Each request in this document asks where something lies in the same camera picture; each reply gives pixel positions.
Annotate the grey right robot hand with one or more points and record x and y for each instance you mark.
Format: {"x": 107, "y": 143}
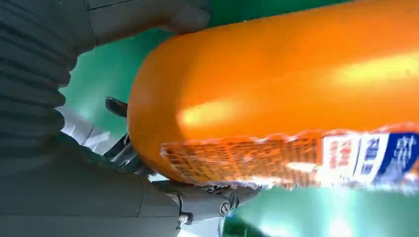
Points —
{"x": 82, "y": 202}

